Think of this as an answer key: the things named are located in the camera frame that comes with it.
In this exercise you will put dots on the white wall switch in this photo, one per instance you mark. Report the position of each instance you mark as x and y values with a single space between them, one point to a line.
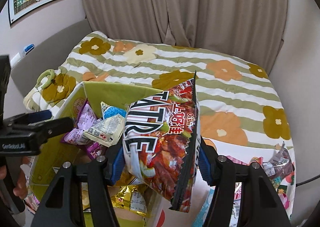
15 58

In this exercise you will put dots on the person's left hand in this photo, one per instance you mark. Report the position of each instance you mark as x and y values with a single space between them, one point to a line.
22 182

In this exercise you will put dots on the grey padded headboard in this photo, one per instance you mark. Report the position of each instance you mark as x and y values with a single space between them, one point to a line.
50 41

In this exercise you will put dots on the dark brown snack packet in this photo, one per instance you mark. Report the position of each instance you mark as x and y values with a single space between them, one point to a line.
282 162

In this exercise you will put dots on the light blue snack packet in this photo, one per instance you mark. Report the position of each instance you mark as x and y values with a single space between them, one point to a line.
112 111

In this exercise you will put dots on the red meat print chips packet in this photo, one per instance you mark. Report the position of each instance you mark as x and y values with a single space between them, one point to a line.
162 142

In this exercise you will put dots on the green cardboard box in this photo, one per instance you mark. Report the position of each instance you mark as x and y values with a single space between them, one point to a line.
57 157

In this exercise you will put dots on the floral striped blanket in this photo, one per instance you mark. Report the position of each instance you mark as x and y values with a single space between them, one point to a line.
200 61

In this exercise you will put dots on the blue white small box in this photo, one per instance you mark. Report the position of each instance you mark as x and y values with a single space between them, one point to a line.
28 48

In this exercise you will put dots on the cream white snack packet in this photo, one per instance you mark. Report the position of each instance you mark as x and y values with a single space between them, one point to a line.
107 129

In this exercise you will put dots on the blue white cartoon packet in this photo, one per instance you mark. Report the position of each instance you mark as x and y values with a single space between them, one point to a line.
203 207

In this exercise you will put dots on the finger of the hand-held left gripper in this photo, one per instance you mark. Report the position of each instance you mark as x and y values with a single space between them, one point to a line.
41 115
57 125

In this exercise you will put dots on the purple snack packet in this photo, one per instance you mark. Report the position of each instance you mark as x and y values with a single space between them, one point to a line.
96 149
85 117

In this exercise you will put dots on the beige curtain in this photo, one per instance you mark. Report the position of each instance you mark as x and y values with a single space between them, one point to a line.
175 4

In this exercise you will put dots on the persimmon print tablecloth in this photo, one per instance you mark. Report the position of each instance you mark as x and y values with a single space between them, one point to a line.
245 148

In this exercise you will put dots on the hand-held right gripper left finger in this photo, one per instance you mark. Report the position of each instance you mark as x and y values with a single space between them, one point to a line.
116 167

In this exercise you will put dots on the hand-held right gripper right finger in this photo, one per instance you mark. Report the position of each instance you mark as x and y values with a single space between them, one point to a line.
206 169

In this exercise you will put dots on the gold snack packet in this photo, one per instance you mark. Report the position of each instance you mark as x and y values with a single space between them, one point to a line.
125 199

